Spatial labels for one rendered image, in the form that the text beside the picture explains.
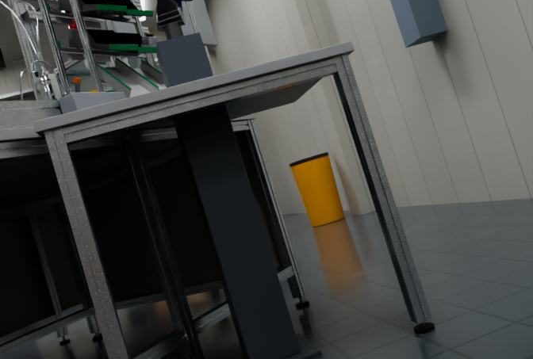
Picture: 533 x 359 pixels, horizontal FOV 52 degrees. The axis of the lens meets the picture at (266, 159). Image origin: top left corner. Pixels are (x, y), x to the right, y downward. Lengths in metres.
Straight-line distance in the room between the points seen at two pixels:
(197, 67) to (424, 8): 2.34
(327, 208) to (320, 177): 0.32
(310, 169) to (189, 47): 3.88
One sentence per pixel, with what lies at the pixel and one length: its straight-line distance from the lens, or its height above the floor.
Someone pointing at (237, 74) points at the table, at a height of 0.85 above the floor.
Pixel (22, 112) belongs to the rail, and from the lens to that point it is 1.67.
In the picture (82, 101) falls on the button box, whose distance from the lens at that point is 1.72.
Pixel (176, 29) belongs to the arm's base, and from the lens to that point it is 1.83.
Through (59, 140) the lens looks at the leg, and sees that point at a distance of 1.51.
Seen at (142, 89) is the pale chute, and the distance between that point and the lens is 2.20.
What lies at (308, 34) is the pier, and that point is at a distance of 5.64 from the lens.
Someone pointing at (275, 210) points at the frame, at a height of 0.42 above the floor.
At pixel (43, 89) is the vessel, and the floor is 1.33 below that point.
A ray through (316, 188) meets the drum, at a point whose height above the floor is 0.38.
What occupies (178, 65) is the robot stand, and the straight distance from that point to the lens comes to 1.75.
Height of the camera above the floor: 0.52
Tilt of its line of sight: 3 degrees up
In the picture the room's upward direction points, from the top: 17 degrees counter-clockwise
